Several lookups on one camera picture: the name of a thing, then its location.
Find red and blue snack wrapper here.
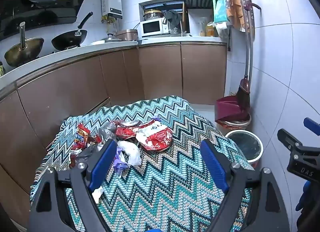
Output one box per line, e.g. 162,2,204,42
71,124,92,151

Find grey bin with white rim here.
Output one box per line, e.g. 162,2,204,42
225,129,264,170

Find white paper scrap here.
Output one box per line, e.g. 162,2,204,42
91,185,105,204

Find teal zigzag knitted blanket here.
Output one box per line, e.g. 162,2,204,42
30,95,253,232

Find black range hood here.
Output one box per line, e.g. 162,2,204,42
0,0,88,43

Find white water heater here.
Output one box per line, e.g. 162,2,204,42
101,0,124,20

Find maroon dustpan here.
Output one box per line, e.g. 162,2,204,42
215,96,250,123

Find black wok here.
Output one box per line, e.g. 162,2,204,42
51,11,94,51

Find window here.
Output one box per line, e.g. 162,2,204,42
138,0,186,23

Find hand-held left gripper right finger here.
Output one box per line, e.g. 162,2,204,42
201,139,290,232

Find brown rice cooker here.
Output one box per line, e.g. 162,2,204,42
115,29,140,42

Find dark cloth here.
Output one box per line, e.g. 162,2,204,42
163,9,182,29

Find white microwave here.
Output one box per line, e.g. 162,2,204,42
139,17,171,38

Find wooden cutting board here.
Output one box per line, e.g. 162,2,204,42
181,2,190,36

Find white plastic bag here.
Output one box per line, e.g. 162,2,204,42
207,21,231,38
117,140,142,166

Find red foil bag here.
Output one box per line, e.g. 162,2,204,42
114,119,141,140

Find broom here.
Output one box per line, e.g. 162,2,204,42
236,2,262,113

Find brown kitchen cabinets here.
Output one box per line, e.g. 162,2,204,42
0,41,228,222

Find person's right hand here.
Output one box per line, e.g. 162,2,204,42
295,180,313,213

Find gold pot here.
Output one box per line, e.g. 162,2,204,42
143,8,166,21

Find red and white snack bag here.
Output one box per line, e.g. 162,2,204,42
136,119,173,152

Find clear plastic wrapper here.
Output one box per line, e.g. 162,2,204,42
98,121,117,143

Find teal plastic bag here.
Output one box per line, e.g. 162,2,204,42
212,0,232,24

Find metal pot lid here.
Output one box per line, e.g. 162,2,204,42
103,32,122,43

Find brass wok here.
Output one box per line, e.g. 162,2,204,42
3,21,45,68

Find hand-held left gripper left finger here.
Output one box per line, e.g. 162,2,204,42
27,139,118,232

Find white hanging plastic bag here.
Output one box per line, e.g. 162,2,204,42
207,21,231,38

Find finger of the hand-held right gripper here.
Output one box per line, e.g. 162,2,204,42
277,128,304,153
303,117,320,137

